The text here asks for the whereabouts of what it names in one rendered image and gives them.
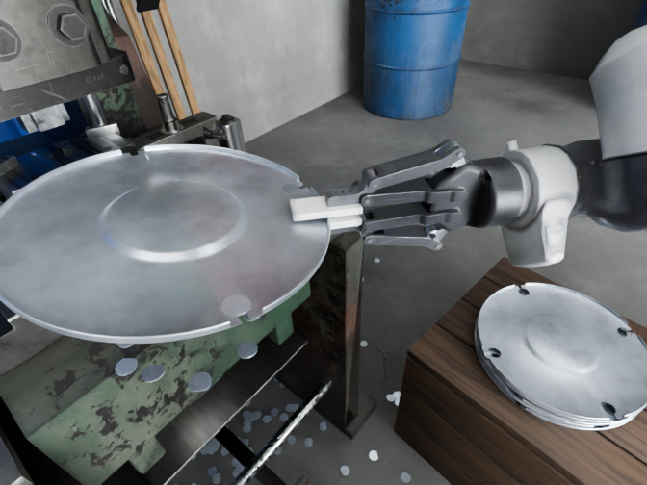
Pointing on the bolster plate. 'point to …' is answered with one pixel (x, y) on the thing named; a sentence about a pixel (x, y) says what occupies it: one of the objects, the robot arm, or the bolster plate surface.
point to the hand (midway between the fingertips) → (324, 213)
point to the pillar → (93, 110)
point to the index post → (231, 126)
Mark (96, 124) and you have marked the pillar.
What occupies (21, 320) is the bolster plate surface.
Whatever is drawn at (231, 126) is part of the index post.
